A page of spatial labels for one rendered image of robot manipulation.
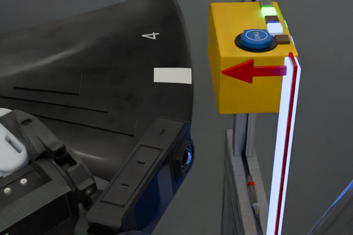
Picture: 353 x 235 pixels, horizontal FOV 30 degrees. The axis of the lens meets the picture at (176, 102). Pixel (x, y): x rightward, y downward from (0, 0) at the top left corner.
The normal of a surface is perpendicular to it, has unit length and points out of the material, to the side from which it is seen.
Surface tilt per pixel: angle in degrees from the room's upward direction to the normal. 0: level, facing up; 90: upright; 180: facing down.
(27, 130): 6
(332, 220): 70
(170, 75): 18
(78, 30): 9
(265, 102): 90
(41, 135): 14
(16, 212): 7
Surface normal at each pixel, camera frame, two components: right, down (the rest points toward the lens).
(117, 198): -0.08, -0.81
